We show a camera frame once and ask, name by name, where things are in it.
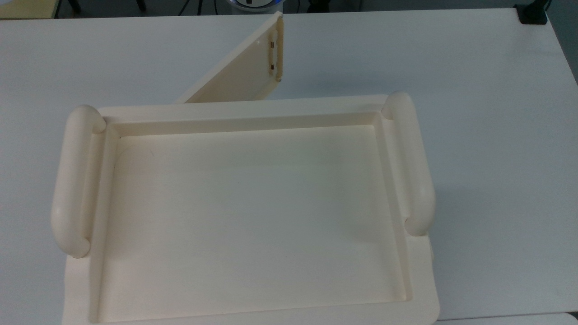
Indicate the black frame leg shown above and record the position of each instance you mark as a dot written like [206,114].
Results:
[141,4]
[74,4]

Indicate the yellow wooden board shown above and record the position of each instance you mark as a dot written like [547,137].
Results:
[27,8]

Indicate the black table clamp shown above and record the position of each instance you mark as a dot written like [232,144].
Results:
[533,12]

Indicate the cream cabinet door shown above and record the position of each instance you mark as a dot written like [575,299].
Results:
[239,74]

